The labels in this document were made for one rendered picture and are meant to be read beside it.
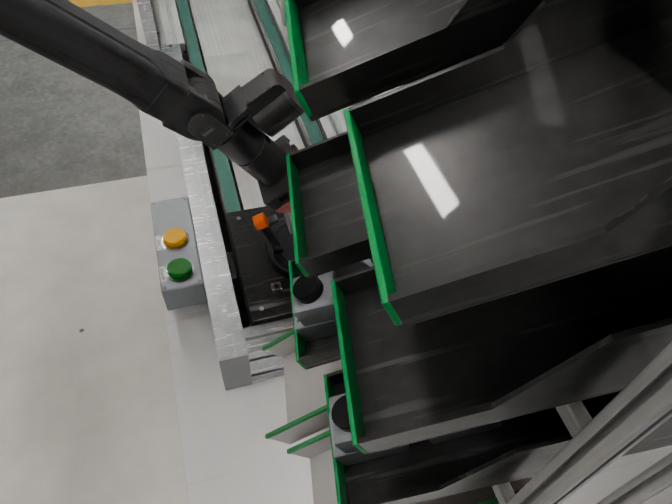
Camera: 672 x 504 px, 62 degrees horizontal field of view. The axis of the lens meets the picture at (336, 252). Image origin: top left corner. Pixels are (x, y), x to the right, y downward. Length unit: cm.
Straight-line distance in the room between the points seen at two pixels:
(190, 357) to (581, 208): 81
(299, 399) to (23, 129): 243
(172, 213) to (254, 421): 40
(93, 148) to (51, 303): 173
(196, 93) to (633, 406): 54
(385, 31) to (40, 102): 285
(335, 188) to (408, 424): 22
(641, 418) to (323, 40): 29
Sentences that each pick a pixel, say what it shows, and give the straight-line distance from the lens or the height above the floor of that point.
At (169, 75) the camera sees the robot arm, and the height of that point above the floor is 135.
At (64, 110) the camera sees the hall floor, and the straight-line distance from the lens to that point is 307.
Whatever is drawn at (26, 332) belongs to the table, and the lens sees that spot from 111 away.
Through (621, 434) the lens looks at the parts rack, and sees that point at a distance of 35.
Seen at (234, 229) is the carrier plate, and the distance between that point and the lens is 100.
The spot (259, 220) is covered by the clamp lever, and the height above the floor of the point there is 107.
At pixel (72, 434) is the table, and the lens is 99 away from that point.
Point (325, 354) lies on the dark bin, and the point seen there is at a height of 122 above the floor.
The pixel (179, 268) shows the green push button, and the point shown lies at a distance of 96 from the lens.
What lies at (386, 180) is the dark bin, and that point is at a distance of 30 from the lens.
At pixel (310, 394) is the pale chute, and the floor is 102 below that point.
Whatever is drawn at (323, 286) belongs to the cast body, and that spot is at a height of 127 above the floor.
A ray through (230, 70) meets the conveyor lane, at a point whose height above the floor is 92.
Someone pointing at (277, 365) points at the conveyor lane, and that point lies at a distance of 93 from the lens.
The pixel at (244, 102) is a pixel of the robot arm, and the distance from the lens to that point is 72.
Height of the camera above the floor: 172
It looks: 51 degrees down
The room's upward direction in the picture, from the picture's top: 5 degrees clockwise
